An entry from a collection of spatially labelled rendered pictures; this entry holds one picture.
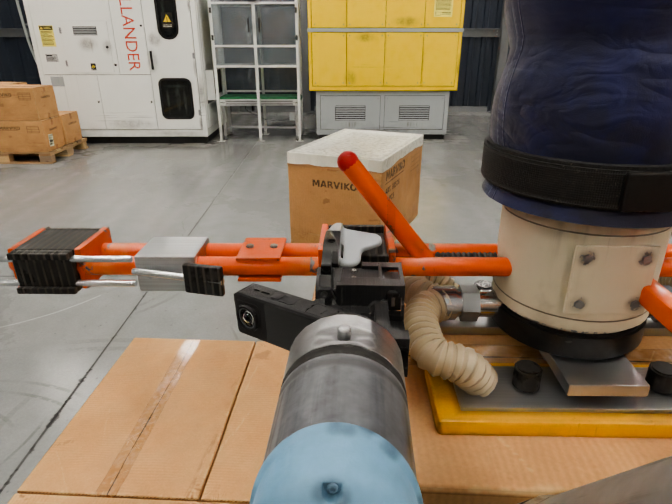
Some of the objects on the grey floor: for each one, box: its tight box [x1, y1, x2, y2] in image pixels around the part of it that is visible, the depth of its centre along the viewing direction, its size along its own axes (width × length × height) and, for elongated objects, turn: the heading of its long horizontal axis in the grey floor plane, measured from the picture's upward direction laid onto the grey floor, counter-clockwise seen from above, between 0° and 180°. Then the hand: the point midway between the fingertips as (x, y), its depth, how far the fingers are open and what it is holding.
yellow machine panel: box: [307, 0, 465, 139], centre depth 756 cm, size 222×91×248 cm, turn 90°
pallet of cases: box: [0, 82, 89, 164], centre depth 646 cm, size 121×103×90 cm
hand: (333, 258), depth 58 cm, fingers closed on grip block, 7 cm apart
